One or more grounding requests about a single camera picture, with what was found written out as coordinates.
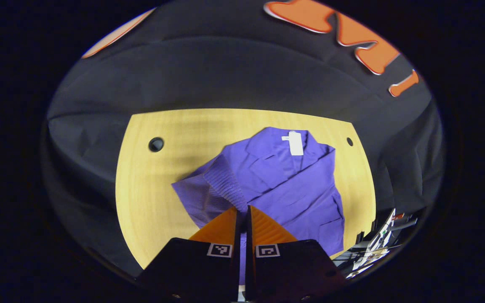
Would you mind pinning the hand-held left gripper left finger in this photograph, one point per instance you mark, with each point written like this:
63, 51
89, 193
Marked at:
237, 269

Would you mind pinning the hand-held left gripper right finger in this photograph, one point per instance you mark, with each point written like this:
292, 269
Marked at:
249, 269

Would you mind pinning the purple knit garment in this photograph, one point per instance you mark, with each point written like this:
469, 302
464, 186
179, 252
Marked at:
284, 189

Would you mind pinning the cluttered white equipment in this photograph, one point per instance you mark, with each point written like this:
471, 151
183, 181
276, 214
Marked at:
377, 246

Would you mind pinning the black backdrop cloth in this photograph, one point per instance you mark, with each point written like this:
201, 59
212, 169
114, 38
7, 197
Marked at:
225, 71

